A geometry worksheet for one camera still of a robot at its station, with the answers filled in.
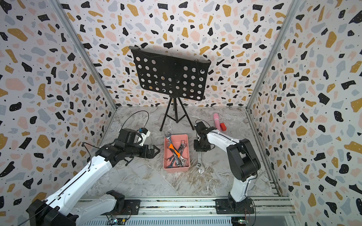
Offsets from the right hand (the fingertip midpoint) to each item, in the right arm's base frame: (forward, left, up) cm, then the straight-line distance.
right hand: (197, 149), depth 93 cm
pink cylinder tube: (+25, -16, -1) cm, 30 cm away
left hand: (-9, +24, +15) cm, 29 cm away
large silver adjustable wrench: (-10, -2, -2) cm, 11 cm away
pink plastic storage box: (+7, +14, 0) cm, 16 cm away
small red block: (+21, -20, -3) cm, 29 cm away
